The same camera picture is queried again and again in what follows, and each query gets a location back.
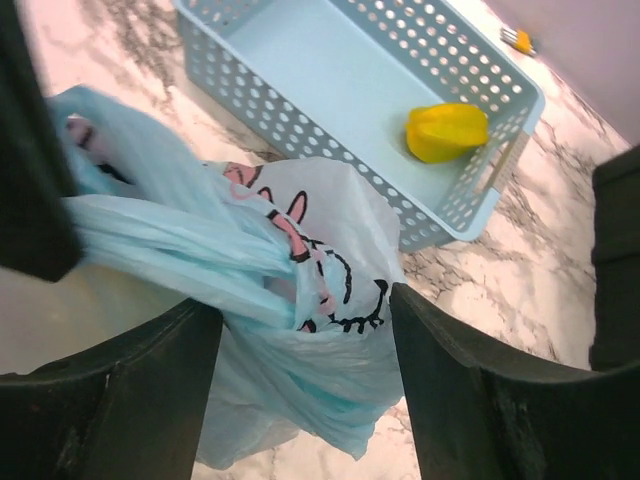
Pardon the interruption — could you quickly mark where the small yellow white object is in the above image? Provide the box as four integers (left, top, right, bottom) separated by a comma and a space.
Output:
500, 26, 537, 57

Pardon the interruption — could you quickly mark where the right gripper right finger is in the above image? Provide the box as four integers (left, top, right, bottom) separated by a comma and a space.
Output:
390, 283, 639, 479

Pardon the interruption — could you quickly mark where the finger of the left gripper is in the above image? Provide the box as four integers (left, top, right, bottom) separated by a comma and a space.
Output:
1, 1, 82, 282

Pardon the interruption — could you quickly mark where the yellow fake starfruit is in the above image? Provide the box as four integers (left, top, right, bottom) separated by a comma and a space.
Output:
405, 103, 489, 163

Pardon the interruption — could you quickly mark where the light blue plastic bag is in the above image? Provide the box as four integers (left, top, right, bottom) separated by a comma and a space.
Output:
48, 86, 404, 469

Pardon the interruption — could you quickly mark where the light blue plastic basket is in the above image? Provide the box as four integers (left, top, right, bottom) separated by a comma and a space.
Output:
174, 1, 545, 252

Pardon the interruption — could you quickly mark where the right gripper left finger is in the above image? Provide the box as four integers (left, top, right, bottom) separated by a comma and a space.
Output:
1, 300, 223, 479

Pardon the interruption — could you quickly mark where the black plastic toolbox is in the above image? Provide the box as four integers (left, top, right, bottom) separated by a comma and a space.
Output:
589, 146, 639, 371

